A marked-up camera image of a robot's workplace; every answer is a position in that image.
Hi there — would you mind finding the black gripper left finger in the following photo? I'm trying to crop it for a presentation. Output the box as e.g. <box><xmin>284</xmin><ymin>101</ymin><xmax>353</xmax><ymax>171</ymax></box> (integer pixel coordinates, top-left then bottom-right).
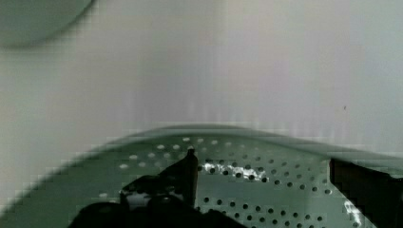
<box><xmin>119</xmin><ymin>147</ymin><xmax>199</xmax><ymax>210</ymax></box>

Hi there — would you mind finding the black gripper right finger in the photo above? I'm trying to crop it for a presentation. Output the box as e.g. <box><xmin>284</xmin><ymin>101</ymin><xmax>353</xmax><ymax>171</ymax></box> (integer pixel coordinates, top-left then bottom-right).
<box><xmin>329</xmin><ymin>159</ymin><xmax>403</xmax><ymax>228</ymax></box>

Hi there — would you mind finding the green plastic strainer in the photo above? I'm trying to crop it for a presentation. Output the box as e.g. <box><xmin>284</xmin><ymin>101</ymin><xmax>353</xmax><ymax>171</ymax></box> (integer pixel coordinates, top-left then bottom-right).
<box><xmin>1</xmin><ymin>125</ymin><xmax>402</xmax><ymax>228</ymax></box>

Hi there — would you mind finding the green cup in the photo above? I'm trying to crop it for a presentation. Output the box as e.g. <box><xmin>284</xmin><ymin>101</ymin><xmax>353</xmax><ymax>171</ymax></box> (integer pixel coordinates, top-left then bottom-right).
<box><xmin>0</xmin><ymin>0</ymin><xmax>94</xmax><ymax>47</ymax></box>

